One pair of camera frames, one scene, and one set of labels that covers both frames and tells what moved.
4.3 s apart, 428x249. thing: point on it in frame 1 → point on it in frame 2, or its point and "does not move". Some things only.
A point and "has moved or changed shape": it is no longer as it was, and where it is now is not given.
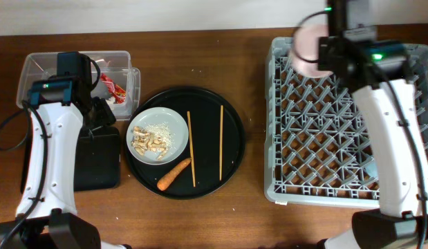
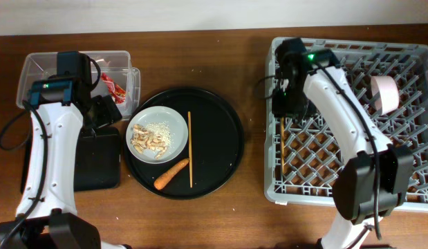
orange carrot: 168,178 does not move
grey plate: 157,135 does not move
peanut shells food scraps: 156,137 does not move
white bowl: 305,50 has moved or changed shape
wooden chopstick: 220,141 → 283,143
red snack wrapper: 117,93 does not move
